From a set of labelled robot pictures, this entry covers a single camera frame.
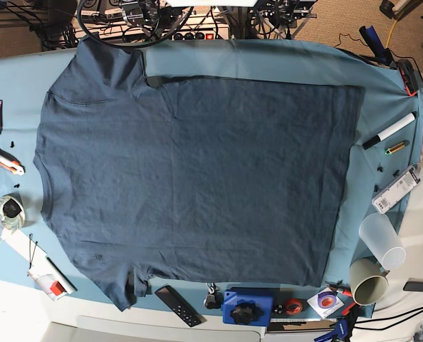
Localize dark blue T-shirt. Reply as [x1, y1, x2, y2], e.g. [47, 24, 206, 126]
[33, 38, 364, 310]

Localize black key fob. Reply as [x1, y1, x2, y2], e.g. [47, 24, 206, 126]
[204, 283, 223, 310]

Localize blue box with knob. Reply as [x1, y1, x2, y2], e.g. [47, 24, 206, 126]
[221, 288, 274, 327]

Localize white power strip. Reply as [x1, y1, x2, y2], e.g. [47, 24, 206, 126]
[85, 11, 234, 45]

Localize black remote control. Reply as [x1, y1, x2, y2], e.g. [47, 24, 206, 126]
[155, 285, 203, 328]

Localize red tape roll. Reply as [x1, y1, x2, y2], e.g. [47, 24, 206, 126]
[285, 298, 303, 316]

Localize white packaged box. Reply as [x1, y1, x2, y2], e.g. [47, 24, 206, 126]
[371, 163, 421, 214]

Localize purple disc sleeve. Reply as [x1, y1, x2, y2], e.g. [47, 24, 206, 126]
[307, 288, 344, 318]

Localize translucent plastic cup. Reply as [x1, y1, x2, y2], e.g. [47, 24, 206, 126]
[359, 213, 407, 271]

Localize gold AA battery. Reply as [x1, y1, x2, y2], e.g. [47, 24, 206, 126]
[385, 142, 405, 156]

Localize beige green mug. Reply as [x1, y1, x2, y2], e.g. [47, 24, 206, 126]
[350, 259, 389, 306]

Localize white paper strip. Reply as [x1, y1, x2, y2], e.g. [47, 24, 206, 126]
[2, 229, 77, 301]

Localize white red syringe package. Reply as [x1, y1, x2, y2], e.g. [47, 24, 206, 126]
[27, 271, 67, 301]

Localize clear tape roll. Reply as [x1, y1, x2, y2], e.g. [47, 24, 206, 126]
[0, 195, 26, 230]

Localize blue clamp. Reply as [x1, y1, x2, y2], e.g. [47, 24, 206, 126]
[313, 319, 355, 342]

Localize white black marker pen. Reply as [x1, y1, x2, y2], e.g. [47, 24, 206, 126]
[362, 112, 417, 150]

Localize orange utility knife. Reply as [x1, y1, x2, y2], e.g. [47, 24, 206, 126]
[0, 148, 25, 176]

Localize black orange tool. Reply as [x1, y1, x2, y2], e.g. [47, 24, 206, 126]
[396, 58, 419, 97]

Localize black power adapter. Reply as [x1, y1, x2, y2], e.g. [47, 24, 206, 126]
[403, 281, 423, 292]

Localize red handled pliers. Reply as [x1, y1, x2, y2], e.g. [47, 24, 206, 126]
[327, 282, 353, 297]

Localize black cable ties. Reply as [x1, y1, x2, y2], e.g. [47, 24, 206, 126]
[28, 234, 38, 269]

